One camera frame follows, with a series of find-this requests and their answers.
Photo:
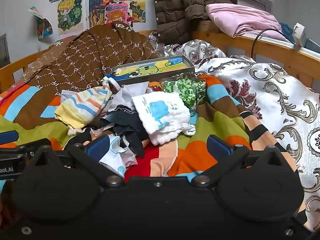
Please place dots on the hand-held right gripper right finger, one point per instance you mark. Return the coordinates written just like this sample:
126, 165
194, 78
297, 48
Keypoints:
218, 146

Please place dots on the fish and seaweed wall drawing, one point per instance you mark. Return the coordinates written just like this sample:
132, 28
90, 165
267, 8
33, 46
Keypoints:
97, 7

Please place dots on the grey framed board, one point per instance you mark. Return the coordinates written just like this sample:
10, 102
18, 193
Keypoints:
4, 51

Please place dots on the clear bag green white bits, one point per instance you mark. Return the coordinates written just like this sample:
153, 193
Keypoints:
187, 92

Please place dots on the blond child wall drawing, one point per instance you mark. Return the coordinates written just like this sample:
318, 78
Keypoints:
70, 15

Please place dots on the dark green wall drawing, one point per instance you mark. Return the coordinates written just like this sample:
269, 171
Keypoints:
138, 11

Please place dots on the grey tray with painted picture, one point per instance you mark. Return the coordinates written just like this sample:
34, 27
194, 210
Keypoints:
155, 67

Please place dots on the brown puffer jacket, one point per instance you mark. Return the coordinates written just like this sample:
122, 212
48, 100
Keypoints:
180, 5

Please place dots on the loose colourful paper drawing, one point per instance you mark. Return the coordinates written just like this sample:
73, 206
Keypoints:
42, 25

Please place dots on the white sock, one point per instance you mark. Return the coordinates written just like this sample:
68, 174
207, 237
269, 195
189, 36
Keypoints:
190, 128

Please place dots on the white box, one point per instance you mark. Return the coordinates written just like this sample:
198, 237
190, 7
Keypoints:
298, 33

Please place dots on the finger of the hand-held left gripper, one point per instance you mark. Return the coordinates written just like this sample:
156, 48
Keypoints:
7, 138
17, 153

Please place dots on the grey flat object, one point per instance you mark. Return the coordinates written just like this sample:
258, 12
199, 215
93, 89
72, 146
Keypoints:
312, 46

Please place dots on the small white blue cloth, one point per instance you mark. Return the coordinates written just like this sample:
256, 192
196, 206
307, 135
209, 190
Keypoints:
112, 157

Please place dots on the white floral satin quilt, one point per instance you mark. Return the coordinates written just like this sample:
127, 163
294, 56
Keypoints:
275, 100

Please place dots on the white towel blue print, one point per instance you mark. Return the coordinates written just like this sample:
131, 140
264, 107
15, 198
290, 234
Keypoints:
160, 115

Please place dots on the brown letter-print blanket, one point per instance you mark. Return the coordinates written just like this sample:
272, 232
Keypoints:
82, 57

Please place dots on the white crumpled cloth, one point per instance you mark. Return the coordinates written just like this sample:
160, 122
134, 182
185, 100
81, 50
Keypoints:
132, 92

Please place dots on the black cloth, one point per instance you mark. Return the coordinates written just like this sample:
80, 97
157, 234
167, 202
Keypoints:
130, 130

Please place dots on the pink folded blanket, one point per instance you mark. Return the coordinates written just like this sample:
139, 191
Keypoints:
242, 20

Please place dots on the orange cloth piece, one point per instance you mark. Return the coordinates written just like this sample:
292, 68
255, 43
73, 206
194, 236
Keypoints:
155, 86

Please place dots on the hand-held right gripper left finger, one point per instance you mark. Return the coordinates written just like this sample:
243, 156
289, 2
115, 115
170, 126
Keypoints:
98, 147

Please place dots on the pastel striped cloth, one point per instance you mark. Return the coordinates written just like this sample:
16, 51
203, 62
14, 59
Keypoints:
80, 107

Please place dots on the pink cartoon child wall drawing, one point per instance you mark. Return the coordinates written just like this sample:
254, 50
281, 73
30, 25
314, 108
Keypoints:
117, 13

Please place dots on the teal cloth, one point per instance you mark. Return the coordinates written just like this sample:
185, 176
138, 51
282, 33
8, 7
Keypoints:
287, 31

